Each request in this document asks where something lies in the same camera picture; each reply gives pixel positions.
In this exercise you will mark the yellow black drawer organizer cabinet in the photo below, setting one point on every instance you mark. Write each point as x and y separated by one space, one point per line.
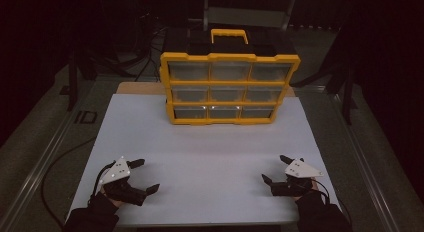
220 82

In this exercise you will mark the black stand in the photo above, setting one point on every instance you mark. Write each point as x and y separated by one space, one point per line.
347 98

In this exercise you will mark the white table cover sheet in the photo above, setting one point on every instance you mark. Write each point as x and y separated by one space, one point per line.
213 178

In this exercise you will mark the person's right hand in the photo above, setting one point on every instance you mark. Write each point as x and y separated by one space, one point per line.
314 185

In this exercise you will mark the single clear plastic drawer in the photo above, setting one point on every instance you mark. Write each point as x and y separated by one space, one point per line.
257 112

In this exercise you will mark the set of clear organizer drawers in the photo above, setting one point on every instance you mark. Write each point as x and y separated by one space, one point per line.
189 71

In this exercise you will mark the person's left hand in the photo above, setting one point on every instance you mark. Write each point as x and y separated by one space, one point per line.
115 202

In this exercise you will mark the grey metal frame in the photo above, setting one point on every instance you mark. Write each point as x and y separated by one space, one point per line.
246 16

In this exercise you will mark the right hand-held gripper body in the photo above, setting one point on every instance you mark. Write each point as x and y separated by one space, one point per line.
301 170

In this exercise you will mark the metal floor rail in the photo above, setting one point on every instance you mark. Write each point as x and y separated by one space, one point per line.
370 172
36 172

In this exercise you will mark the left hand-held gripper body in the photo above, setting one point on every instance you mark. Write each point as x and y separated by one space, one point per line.
116 172

